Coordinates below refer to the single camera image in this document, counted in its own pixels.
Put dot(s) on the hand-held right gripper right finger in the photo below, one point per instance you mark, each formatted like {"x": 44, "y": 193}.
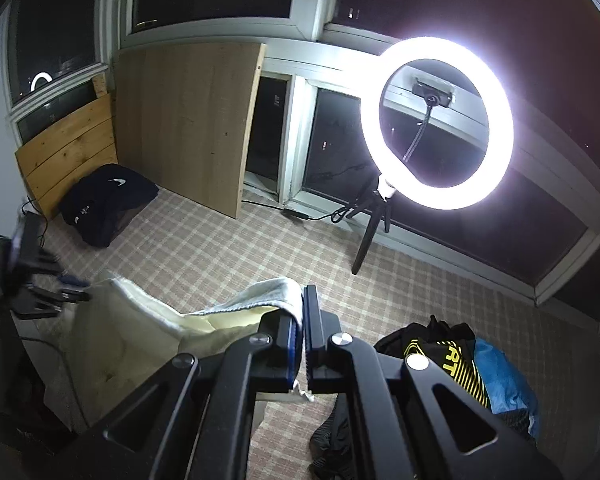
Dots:
{"x": 308, "y": 330}

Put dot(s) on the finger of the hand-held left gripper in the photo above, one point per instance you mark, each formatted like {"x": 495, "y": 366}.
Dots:
{"x": 55, "y": 302}
{"x": 55, "y": 265}

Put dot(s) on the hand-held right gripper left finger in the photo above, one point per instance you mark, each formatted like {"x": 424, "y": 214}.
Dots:
{"x": 292, "y": 342}

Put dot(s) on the white button shirt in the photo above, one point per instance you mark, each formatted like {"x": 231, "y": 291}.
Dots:
{"x": 130, "y": 350}

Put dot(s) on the dark navy garment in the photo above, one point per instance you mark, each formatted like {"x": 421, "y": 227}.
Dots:
{"x": 105, "y": 195}

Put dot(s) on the pine slatted board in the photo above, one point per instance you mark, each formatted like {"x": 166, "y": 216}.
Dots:
{"x": 65, "y": 150}

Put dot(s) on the black and yellow garment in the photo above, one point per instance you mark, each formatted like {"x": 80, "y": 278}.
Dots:
{"x": 430, "y": 342}

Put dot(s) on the small plywood piece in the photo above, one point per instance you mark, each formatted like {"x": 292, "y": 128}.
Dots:
{"x": 100, "y": 86}

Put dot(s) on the large light wooden board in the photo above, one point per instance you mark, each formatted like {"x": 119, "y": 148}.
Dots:
{"x": 190, "y": 120}

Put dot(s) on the blue garment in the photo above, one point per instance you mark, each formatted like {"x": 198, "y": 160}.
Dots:
{"x": 505, "y": 380}

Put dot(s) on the black phone holder gooseneck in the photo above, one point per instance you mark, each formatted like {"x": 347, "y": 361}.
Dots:
{"x": 432, "y": 92}

